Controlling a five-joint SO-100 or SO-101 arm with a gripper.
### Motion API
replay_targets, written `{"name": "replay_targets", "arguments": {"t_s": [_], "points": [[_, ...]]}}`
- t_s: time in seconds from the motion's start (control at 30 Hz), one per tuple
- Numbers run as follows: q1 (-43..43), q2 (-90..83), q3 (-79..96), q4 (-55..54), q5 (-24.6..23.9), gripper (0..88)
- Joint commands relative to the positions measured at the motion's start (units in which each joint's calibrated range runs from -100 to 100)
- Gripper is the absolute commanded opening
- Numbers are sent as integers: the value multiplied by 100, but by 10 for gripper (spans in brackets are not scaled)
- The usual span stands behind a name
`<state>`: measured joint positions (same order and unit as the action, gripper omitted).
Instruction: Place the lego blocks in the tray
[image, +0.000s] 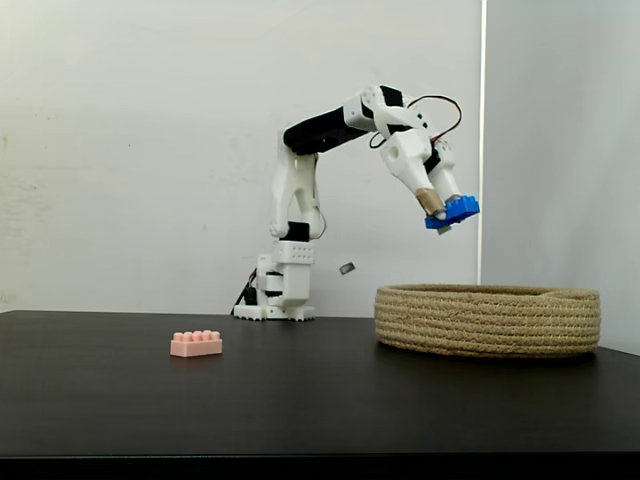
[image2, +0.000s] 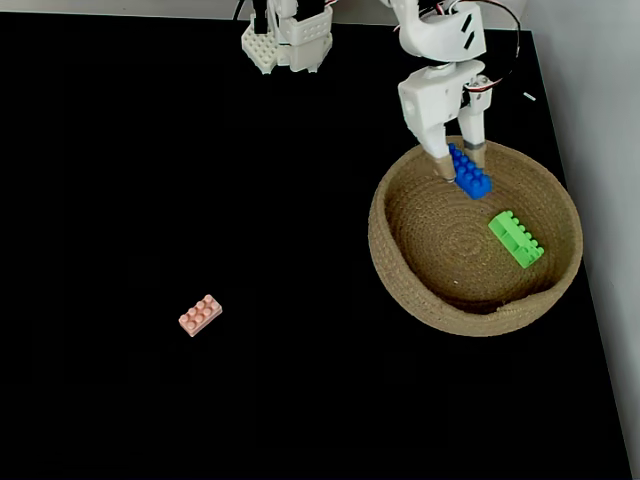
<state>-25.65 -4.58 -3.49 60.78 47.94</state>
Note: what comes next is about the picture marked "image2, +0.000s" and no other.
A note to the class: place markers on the blue lego block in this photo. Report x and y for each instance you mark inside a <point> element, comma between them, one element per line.
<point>470,175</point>

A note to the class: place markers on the green lego block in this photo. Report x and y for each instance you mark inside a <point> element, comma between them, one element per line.
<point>515,241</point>

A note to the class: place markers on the pink lego block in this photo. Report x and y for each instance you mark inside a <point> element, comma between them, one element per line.
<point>200,316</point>

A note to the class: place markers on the small white tape scrap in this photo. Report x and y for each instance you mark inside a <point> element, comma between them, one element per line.
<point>529,96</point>

